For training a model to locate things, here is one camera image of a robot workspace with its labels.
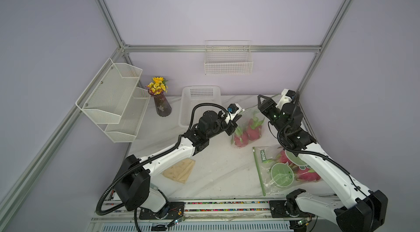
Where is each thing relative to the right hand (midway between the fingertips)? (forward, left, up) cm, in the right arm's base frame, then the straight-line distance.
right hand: (260, 100), depth 73 cm
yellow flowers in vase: (+19, +53, -8) cm, 57 cm away
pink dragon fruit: (-2, 0, -20) cm, 20 cm away
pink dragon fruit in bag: (-8, +7, -20) cm, 23 cm away
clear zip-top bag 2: (-23, -11, -27) cm, 37 cm away
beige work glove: (-20, +40, -33) cm, 55 cm away
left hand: (-5, +10, -5) cm, 12 cm away
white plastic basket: (+32, +37, -27) cm, 56 cm away
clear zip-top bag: (-7, +8, -7) cm, 12 cm away
